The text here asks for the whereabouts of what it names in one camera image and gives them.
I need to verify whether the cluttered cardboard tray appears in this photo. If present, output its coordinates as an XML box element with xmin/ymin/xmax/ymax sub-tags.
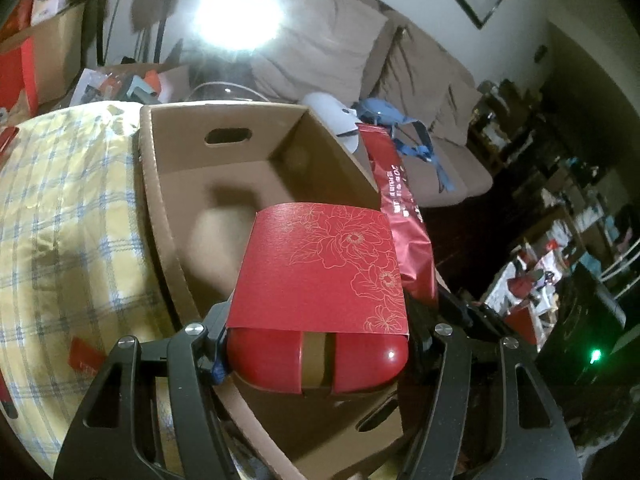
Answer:
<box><xmin>70</xmin><ymin>62</ymin><xmax>191</xmax><ymax>108</ymax></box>

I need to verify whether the white domed device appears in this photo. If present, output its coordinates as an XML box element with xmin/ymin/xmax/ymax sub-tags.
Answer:
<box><xmin>302</xmin><ymin>92</ymin><xmax>363</xmax><ymax>153</ymax></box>

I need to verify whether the brown cardboard carton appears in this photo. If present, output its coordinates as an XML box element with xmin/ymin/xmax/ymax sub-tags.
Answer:
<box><xmin>0</xmin><ymin>2</ymin><xmax>86</xmax><ymax>106</ymax></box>

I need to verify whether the beige sofa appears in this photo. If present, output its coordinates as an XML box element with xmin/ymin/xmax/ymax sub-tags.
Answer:
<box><xmin>185</xmin><ymin>0</ymin><xmax>493</xmax><ymax>208</ymax></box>

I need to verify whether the yellow plaid tablecloth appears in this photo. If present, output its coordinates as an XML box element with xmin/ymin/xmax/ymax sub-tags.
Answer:
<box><xmin>0</xmin><ymin>100</ymin><xmax>281</xmax><ymax>480</ymax></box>

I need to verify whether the red rounded tin floral sleeve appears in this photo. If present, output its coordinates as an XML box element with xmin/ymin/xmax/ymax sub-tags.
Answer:
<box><xmin>225</xmin><ymin>202</ymin><xmax>411</xmax><ymax>396</ymax></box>

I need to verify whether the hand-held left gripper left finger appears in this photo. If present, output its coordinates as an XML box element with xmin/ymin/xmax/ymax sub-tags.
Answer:
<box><xmin>55</xmin><ymin>302</ymin><xmax>236</xmax><ymax>480</ymax></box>

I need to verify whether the white cable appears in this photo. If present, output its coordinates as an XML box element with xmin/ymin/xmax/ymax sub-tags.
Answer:
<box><xmin>187</xmin><ymin>80</ymin><xmax>271</xmax><ymax>103</ymax></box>

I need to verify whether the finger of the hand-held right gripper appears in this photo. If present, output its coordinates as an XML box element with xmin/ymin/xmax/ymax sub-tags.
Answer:
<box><xmin>436</xmin><ymin>286</ymin><xmax>501</xmax><ymax>333</ymax></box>

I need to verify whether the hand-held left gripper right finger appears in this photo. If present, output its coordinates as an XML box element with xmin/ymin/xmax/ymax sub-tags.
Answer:
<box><xmin>400</xmin><ymin>305</ymin><xmax>583</xmax><ymax>480</ymax></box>

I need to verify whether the brown cardboard box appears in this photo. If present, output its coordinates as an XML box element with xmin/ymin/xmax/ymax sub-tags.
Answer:
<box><xmin>137</xmin><ymin>101</ymin><xmax>441</xmax><ymax>480</ymax></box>

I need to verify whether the blue strap harness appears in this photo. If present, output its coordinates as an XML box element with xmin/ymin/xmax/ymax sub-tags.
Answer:
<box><xmin>352</xmin><ymin>97</ymin><xmax>458</xmax><ymax>193</ymax></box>

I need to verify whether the medium beige cushion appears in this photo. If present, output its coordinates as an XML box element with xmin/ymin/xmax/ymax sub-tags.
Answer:
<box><xmin>380</xmin><ymin>25</ymin><xmax>476</xmax><ymax>136</ymax></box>

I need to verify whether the long red foil packet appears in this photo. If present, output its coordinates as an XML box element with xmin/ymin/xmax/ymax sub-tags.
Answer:
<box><xmin>357</xmin><ymin>122</ymin><xmax>440</xmax><ymax>311</ymax></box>

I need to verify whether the dark cluttered shelf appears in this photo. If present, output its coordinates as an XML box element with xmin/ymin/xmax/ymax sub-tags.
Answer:
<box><xmin>470</xmin><ymin>77</ymin><xmax>640</xmax><ymax>311</ymax></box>

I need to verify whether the bright lamp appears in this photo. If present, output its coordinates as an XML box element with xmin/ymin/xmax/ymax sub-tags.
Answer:
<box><xmin>192</xmin><ymin>0</ymin><xmax>286</xmax><ymax>53</ymax></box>

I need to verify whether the large beige cushion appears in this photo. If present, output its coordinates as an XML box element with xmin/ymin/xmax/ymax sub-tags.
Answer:
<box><xmin>250</xmin><ymin>0</ymin><xmax>391</xmax><ymax>106</ymax></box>

